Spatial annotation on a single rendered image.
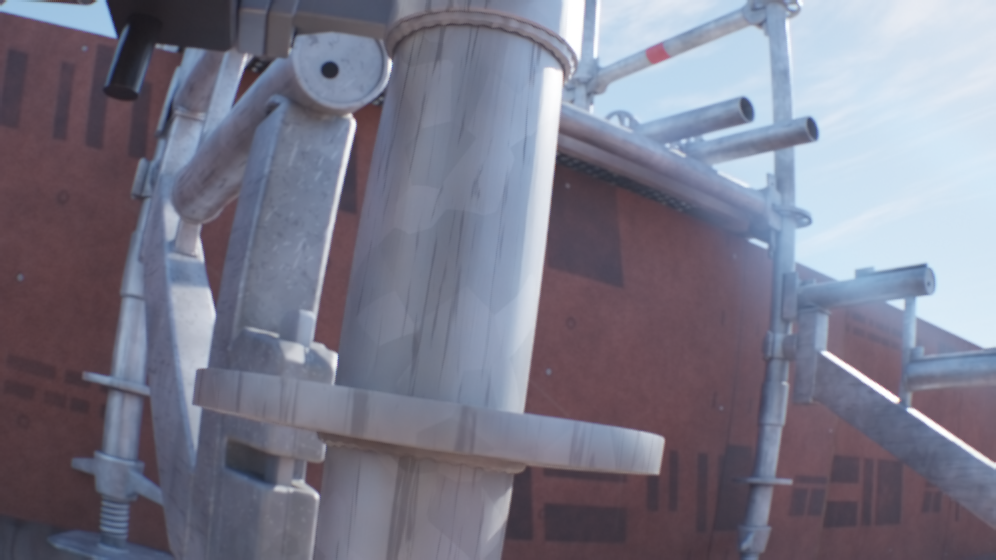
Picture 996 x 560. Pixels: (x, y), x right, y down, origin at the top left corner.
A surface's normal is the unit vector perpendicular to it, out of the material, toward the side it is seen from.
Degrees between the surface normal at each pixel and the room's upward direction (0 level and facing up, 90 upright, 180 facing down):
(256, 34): 180
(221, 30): 180
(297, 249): 92
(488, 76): 90
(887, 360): 90
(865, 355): 90
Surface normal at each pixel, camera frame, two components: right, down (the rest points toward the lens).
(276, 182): 0.49, -0.07
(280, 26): -0.14, 0.97
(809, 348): -0.86, -0.22
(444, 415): 0.11, -0.18
